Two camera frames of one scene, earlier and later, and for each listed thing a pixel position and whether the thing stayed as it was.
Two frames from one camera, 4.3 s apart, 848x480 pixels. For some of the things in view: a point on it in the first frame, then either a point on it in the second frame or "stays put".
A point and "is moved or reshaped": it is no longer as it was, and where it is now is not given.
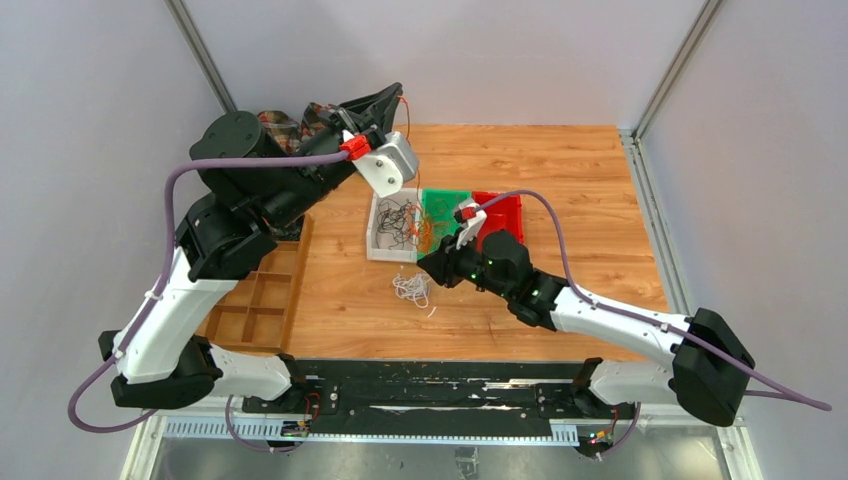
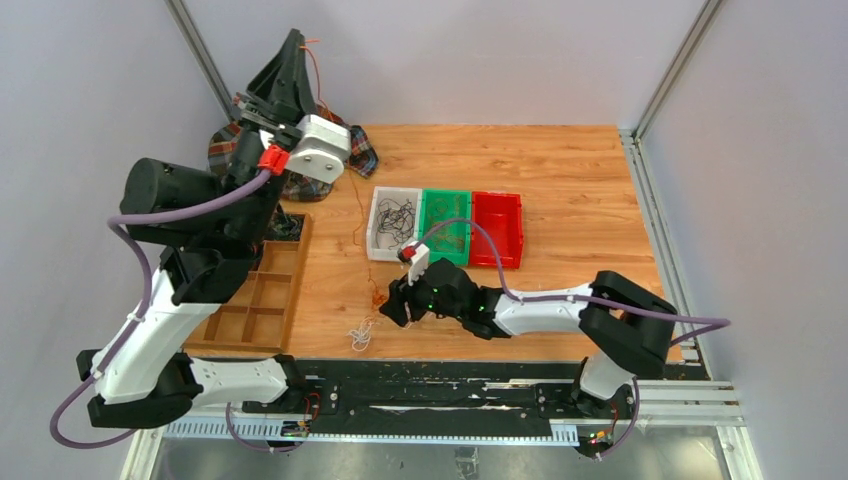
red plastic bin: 504,214 stays put
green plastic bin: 439,221 stays put
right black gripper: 442,264 to 399,293
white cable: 414,288 is moved or reshaped
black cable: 396,222 stays put
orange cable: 431,231 is moved or reshaped
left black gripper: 379,108 to 285,81
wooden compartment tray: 260,311 stays put
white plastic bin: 393,226 stays put
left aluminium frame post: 178,9 stays put
